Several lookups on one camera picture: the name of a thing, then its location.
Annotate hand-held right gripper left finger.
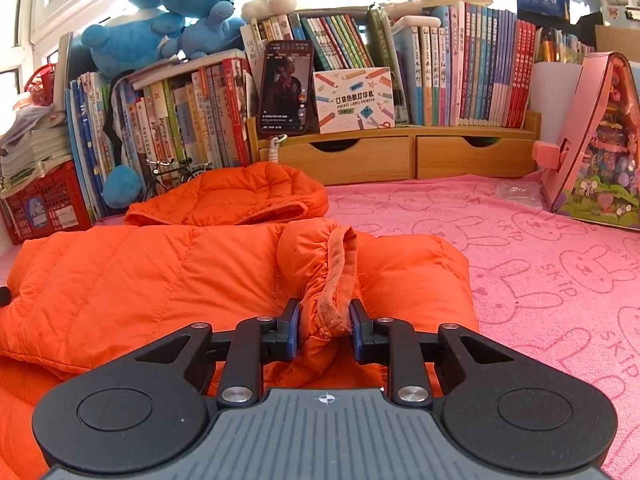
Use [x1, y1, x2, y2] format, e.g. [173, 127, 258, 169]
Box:
[135, 297, 301, 406]

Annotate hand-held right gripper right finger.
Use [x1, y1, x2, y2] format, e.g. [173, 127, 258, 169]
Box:
[349, 297, 516, 406]

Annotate orange down jacket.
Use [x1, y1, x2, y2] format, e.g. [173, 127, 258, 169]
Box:
[0, 161, 480, 472]

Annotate red plastic crate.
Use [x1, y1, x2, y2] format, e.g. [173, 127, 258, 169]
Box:
[0, 160, 95, 246]

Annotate stack of magazines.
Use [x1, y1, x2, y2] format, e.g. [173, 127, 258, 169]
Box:
[0, 105, 74, 196]

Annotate blue plush ball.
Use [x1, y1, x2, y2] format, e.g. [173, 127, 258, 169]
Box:
[102, 165, 145, 210]

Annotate wooden drawer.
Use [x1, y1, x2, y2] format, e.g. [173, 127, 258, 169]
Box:
[416, 135, 524, 180]
[287, 137, 412, 186]

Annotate pink rabbit-print blanket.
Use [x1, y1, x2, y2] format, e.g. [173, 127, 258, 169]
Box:
[0, 174, 640, 480]

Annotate black model bicycle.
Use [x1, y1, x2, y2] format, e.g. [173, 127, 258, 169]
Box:
[137, 156, 212, 205]

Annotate wooden desktop organizer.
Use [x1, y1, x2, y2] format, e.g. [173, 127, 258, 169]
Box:
[247, 110, 543, 187]

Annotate red plastic basket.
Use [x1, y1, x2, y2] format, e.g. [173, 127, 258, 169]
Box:
[22, 62, 60, 107]

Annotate clear plastic bag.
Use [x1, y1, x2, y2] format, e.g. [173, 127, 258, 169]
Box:
[495, 181, 544, 211]

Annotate row of tall picture books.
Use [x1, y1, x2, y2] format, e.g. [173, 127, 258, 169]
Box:
[65, 57, 253, 217]

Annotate white box with pencil print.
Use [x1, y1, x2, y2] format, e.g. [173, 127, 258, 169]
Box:
[313, 66, 396, 135]

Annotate grey flat board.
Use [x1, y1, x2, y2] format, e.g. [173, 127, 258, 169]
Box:
[55, 31, 86, 111]

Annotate black smartphone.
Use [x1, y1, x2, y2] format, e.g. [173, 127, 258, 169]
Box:
[257, 40, 319, 136]

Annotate thick beige-paged book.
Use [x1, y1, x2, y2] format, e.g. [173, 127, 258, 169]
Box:
[125, 49, 247, 91]

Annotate blue plush toy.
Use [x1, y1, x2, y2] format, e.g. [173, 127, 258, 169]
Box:
[81, 0, 187, 79]
[159, 0, 247, 60]

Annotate row of small green-spine books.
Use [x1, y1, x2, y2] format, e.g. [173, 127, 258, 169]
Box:
[241, 10, 401, 124]

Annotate pink triangular toy house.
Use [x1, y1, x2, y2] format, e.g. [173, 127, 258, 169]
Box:
[532, 52, 640, 231]

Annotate white paper roll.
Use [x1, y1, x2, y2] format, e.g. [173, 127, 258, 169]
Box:
[392, 16, 444, 29]

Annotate white card sheet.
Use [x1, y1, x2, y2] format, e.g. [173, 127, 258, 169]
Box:
[531, 61, 596, 111]

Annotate brown clipboard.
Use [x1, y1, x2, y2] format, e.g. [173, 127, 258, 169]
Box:
[595, 0, 640, 56]

